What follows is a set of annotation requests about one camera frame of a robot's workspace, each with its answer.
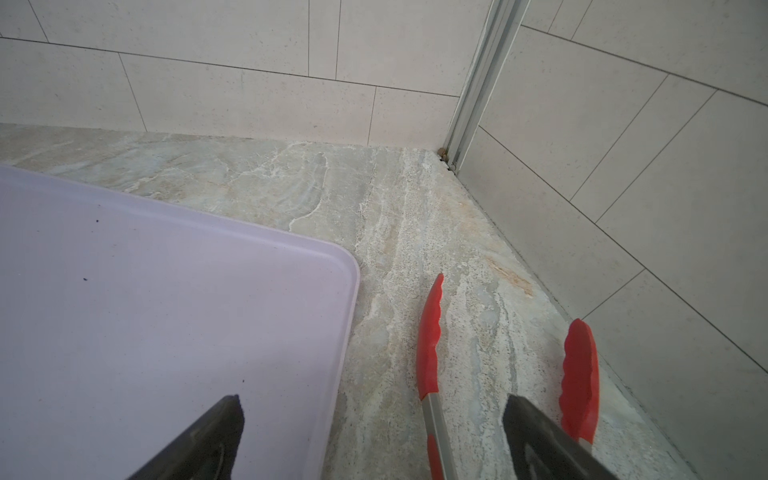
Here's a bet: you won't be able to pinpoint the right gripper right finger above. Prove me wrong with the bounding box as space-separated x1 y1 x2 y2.
502 395 617 480

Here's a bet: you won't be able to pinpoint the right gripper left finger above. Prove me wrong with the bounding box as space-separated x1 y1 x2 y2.
129 395 245 480

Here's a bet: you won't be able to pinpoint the red metal tongs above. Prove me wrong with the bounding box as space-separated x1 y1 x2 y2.
416 274 600 479

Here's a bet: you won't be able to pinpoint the lilac plastic tray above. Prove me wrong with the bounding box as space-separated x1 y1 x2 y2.
1 166 360 479

